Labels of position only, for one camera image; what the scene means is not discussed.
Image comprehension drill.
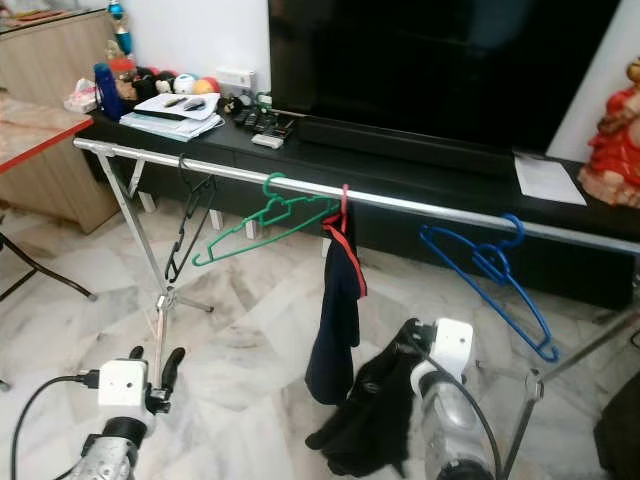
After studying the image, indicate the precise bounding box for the black printed T-shirt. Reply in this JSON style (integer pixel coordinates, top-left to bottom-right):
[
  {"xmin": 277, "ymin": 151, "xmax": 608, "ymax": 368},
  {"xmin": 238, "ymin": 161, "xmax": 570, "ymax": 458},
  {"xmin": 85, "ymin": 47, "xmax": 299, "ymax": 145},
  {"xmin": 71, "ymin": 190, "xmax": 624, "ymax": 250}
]
[{"xmin": 305, "ymin": 320, "xmax": 426, "ymax": 479}]

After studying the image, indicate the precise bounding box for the black plastic hanger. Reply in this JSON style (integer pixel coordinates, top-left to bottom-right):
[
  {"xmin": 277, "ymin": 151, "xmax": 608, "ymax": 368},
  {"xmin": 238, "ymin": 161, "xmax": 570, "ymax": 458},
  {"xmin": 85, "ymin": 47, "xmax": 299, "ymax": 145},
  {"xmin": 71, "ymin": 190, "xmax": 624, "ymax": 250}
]
[{"xmin": 165, "ymin": 155, "xmax": 218, "ymax": 284}]

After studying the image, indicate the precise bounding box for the green plastic hanger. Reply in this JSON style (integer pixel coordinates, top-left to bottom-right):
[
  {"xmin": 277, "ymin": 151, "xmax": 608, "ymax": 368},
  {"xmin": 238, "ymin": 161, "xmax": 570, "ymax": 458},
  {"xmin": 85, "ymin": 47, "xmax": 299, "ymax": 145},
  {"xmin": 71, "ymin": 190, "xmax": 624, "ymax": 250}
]
[{"xmin": 192, "ymin": 172, "xmax": 346, "ymax": 268}]

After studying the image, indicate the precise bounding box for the blue plastic hanger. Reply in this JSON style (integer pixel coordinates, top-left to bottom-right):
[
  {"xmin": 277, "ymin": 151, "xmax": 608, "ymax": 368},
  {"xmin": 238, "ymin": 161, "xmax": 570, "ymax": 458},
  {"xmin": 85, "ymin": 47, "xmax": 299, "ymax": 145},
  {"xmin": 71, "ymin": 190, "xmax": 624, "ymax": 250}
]
[{"xmin": 420, "ymin": 213, "xmax": 561, "ymax": 363}]

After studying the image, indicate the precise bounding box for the red plastic hanger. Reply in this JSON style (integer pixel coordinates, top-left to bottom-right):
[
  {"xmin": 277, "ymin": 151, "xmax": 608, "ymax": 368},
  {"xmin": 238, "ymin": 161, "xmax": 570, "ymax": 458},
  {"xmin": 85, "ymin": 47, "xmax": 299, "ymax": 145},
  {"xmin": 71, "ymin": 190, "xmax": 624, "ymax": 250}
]
[{"xmin": 322, "ymin": 183, "xmax": 369, "ymax": 299}]

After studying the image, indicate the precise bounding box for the navy blue garment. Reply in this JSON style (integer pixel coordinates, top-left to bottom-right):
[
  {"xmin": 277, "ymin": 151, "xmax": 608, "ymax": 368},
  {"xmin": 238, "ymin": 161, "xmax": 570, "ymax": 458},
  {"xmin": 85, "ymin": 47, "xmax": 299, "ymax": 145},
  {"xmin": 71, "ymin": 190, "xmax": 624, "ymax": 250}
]
[{"xmin": 305, "ymin": 225, "xmax": 366, "ymax": 406}]

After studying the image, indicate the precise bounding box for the black TV console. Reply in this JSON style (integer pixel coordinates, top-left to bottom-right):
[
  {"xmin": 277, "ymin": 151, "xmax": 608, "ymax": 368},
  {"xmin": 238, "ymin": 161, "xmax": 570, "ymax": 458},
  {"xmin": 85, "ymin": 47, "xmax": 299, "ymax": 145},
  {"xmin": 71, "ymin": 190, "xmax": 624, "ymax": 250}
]
[{"xmin": 80, "ymin": 110, "xmax": 640, "ymax": 311}]

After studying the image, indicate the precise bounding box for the silver metal clothes rack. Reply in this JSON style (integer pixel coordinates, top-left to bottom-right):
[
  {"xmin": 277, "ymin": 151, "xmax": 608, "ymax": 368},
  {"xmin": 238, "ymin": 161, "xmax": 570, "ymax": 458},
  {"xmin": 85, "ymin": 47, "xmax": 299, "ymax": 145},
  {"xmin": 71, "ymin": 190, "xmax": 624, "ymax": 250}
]
[{"xmin": 73, "ymin": 137, "xmax": 640, "ymax": 480}]

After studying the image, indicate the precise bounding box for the white paper sheet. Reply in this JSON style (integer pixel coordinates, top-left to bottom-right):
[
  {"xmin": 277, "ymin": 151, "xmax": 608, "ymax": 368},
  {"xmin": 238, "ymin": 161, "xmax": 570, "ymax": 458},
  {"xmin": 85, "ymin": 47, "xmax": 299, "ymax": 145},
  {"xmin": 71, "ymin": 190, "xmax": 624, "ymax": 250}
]
[{"xmin": 513, "ymin": 150, "xmax": 589, "ymax": 207}]

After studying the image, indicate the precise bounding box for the stack of white papers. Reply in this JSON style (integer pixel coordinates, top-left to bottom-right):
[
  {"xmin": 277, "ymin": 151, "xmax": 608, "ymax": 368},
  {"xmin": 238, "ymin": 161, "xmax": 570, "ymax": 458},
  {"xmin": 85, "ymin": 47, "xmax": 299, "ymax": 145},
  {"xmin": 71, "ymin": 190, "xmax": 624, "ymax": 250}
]
[{"xmin": 118, "ymin": 92, "xmax": 226, "ymax": 143}]

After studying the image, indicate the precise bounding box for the marble folding table red edge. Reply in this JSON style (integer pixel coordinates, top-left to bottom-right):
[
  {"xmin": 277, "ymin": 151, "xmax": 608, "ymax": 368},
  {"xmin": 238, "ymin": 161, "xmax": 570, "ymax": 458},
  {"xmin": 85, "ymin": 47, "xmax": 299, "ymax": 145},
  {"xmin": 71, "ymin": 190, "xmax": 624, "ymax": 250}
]
[{"xmin": 0, "ymin": 93, "xmax": 98, "ymax": 301}]

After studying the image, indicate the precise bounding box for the blue water bottle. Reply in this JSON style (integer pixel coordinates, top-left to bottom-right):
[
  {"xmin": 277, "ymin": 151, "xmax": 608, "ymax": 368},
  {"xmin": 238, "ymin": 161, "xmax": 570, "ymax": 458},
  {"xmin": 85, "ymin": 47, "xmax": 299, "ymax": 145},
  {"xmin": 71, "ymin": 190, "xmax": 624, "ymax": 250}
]
[{"xmin": 94, "ymin": 62, "xmax": 123, "ymax": 121}]

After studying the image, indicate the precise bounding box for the pink white tissue box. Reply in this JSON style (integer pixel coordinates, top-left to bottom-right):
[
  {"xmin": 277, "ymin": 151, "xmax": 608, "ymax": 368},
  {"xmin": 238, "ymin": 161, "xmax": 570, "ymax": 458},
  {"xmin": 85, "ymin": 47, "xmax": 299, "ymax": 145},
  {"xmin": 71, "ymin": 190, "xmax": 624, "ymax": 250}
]
[{"xmin": 65, "ymin": 78, "xmax": 101, "ymax": 113}]

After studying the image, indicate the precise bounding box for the black flat television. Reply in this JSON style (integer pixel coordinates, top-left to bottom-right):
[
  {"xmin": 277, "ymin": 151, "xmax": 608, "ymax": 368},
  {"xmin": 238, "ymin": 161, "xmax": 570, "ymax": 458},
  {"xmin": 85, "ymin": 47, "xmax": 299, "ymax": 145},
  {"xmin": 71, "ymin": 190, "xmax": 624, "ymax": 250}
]
[{"xmin": 268, "ymin": 0, "xmax": 623, "ymax": 156}]

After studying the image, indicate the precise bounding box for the black round plush toy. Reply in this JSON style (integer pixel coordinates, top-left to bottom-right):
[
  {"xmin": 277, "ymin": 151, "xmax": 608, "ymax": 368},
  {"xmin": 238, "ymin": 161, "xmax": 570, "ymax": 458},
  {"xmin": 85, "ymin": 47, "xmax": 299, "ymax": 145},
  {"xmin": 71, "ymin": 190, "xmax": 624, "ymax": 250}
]
[{"xmin": 137, "ymin": 69, "xmax": 159, "ymax": 98}]

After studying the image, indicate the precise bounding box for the black white mouse plush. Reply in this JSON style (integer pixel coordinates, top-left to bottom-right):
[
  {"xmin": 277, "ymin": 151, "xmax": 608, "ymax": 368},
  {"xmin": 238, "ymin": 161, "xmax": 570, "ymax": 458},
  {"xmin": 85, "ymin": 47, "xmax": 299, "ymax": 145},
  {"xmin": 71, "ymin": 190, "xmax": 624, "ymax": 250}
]
[{"xmin": 155, "ymin": 70, "xmax": 178, "ymax": 98}]

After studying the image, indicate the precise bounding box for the red seated figurine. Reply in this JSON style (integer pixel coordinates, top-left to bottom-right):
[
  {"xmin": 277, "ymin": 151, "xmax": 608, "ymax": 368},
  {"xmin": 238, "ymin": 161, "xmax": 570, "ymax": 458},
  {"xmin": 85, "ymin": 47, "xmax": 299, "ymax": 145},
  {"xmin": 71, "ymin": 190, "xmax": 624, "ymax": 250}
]
[{"xmin": 578, "ymin": 58, "xmax": 640, "ymax": 209}]

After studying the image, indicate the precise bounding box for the gold blue trophy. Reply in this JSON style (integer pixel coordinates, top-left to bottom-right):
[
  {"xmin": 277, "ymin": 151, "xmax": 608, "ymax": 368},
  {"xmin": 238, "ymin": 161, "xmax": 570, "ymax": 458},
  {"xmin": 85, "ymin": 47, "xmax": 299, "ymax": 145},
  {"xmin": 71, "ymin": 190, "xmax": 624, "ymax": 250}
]
[{"xmin": 108, "ymin": 0, "xmax": 136, "ymax": 61}]

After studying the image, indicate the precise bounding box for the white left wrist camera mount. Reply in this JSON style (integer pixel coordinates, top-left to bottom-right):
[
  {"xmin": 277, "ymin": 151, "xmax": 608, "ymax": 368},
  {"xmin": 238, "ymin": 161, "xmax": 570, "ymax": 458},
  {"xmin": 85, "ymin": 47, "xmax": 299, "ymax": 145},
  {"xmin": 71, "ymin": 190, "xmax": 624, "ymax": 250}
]
[{"xmin": 98, "ymin": 358, "xmax": 151, "ymax": 409}]

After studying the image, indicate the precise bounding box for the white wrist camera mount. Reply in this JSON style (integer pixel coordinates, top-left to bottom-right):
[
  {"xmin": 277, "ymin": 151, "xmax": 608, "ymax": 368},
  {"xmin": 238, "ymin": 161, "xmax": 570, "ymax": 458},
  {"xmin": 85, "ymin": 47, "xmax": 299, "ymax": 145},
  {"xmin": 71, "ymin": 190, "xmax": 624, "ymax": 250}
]
[
  {"xmin": 98, "ymin": 358, "xmax": 151, "ymax": 409},
  {"xmin": 435, "ymin": 318, "xmax": 476, "ymax": 373}
]

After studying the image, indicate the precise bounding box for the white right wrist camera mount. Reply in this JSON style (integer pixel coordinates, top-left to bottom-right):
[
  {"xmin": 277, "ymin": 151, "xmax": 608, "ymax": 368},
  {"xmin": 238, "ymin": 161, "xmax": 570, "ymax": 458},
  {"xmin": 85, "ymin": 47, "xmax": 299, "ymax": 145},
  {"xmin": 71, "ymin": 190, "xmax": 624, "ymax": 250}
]
[{"xmin": 435, "ymin": 318, "xmax": 476, "ymax": 373}]

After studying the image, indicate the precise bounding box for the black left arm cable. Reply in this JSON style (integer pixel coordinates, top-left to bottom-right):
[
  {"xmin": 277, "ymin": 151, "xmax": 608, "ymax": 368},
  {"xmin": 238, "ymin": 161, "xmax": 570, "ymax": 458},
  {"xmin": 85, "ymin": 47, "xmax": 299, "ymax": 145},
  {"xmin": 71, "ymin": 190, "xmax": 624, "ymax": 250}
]
[{"xmin": 10, "ymin": 372, "xmax": 103, "ymax": 480}]

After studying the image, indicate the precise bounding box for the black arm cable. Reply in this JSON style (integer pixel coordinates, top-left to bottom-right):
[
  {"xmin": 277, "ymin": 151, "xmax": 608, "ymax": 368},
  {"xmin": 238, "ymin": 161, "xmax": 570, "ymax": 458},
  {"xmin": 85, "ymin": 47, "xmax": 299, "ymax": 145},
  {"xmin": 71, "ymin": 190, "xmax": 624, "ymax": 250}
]
[
  {"xmin": 405, "ymin": 338, "xmax": 506, "ymax": 479},
  {"xmin": 10, "ymin": 372, "xmax": 103, "ymax": 480}
]

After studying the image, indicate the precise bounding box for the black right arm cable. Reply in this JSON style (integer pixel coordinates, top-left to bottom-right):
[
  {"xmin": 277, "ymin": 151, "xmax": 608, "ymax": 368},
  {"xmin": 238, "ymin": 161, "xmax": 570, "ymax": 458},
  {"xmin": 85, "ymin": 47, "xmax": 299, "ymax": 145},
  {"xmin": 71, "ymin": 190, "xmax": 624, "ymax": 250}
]
[{"xmin": 405, "ymin": 338, "xmax": 506, "ymax": 479}]

